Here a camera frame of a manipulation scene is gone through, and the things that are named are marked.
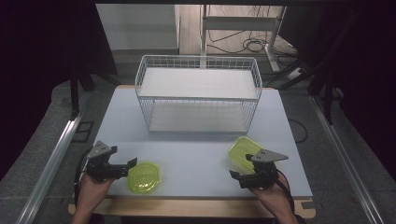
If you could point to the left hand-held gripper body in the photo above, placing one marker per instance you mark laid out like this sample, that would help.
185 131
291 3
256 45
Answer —
100 168

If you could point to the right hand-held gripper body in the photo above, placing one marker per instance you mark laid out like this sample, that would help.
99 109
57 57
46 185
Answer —
264 172

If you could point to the round green plastic lid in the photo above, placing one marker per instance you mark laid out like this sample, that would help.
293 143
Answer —
144 178

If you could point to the rectangular green plastic container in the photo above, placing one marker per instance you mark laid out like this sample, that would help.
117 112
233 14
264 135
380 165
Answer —
240 150

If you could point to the person's left hand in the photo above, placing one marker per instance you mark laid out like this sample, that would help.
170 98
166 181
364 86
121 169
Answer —
90 189

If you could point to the person's right hand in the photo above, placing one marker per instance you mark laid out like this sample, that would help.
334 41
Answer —
275 197

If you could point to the black metal stand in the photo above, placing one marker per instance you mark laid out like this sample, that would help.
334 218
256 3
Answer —
74 96
327 99

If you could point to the white power strip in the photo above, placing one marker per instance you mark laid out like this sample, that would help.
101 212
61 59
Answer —
295 73

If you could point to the white cabinet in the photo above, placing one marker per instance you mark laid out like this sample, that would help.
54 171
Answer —
137 26

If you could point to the aluminium rail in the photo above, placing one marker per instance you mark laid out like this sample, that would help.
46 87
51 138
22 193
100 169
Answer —
51 161
344 155

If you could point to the white metal desk frame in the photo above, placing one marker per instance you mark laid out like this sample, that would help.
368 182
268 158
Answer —
239 23

